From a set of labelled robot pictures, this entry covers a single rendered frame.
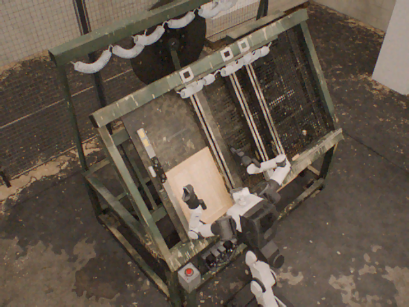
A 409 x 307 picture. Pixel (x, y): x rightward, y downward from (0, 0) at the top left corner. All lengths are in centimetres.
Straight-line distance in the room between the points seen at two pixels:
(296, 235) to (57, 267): 245
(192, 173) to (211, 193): 25
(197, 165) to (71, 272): 182
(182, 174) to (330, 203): 213
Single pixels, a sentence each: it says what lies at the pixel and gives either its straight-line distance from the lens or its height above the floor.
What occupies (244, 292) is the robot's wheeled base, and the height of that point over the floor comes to 19.
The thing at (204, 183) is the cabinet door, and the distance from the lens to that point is 318.
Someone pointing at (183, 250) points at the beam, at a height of 89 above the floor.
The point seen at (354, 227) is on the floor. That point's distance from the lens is 457.
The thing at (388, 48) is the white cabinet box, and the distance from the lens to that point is 640.
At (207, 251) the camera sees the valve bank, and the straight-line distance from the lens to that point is 330.
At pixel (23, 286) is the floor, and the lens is 436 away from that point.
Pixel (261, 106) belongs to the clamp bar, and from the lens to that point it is 344.
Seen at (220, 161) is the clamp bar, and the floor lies 127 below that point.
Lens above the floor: 357
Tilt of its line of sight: 45 degrees down
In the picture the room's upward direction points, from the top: 2 degrees counter-clockwise
